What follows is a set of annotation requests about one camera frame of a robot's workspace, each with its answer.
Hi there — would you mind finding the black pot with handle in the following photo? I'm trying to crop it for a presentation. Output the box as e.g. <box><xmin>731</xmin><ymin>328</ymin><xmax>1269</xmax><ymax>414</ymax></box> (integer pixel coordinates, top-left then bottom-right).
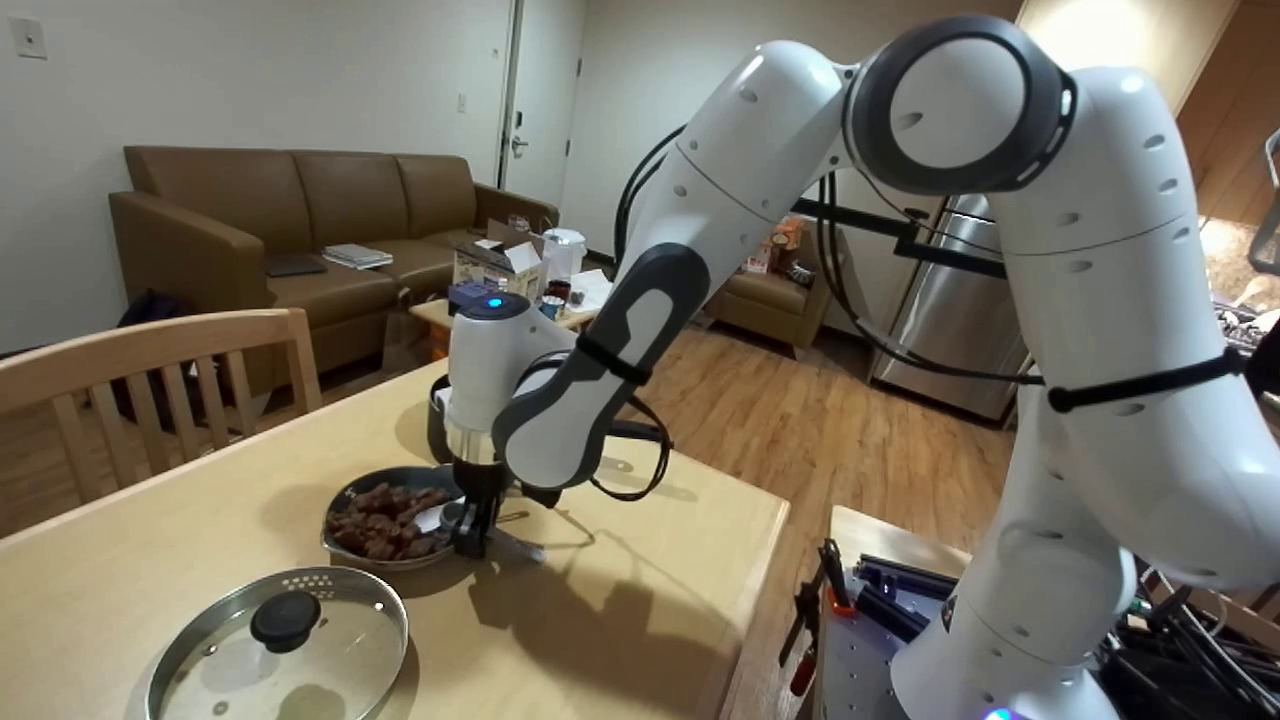
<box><xmin>428</xmin><ymin>376</ymin><xmax>451</xmax><ymax>462</ymax></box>

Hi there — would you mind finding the stainless steel refrigerator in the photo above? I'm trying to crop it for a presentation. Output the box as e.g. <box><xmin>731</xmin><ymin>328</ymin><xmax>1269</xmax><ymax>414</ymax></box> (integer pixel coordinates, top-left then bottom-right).
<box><xmin>872</xmin><ymin>193</ymin><xmax>1031</xmax><ymax>426</ymax></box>

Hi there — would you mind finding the brown sofa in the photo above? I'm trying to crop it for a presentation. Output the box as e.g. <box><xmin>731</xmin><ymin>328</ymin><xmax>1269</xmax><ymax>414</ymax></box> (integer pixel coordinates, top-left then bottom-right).
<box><xmin>109</xmin><ymin>142</ymin><xmax>560</xmax><ymax>373</ymax></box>

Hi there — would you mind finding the blue bowl of food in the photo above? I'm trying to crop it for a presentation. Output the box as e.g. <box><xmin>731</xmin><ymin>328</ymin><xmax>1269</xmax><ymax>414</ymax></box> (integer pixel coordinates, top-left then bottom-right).
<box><xmin>319</xmin><ymin>467</ymin><xmax>464</xmax><ymax>573</ymax></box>

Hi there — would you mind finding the wooden chair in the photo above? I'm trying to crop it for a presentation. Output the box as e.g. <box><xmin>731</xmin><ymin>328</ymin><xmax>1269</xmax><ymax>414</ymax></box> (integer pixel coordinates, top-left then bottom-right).
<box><xmin>0</xmin><ymin>309</ymin><xmax>319</xmax><ymax>536</ymax></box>

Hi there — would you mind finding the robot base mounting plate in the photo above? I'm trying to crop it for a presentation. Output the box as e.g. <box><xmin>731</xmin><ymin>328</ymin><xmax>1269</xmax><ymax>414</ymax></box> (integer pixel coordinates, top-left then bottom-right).
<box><xmin>810</xmin><ymin>502</ymin><xmax>966</xmax><ymax>720</ymax></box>

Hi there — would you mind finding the cardboard box on table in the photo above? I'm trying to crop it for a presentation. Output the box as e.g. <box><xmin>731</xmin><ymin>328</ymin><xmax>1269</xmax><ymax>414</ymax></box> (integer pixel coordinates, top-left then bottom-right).
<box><xmin>451</xmin><ymin>237</ymin><xmax>549</xmax><ymax>300</ymax></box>

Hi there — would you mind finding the glass pot lid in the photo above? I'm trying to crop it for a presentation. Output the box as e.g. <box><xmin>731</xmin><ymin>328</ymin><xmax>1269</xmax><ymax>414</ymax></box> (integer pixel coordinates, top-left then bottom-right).
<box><xmin>145</xmin><ymin>568</ymin><xmax>407</xmax><ymax>720</ymax></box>

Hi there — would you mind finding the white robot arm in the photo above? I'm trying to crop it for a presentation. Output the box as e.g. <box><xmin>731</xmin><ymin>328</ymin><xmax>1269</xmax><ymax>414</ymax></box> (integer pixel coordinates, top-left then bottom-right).
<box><xmin>433</xmin><ymin>14</ymin><xmax>1280</xmax><ymax>720</ymax></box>

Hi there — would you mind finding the red handled clamp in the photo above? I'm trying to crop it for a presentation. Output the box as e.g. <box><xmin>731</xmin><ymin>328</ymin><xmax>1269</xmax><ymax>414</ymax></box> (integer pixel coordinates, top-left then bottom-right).
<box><xmin>777</xmin><ymin>540</ymin><xmax>847</xmax><ymax>694</ymax></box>

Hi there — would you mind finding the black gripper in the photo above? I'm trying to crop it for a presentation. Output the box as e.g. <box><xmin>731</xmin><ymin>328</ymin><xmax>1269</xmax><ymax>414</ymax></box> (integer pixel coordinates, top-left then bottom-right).
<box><xmin>451</xmin><ymin>458</ymin><xmax>511</xmax><ymax>557</ymax></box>

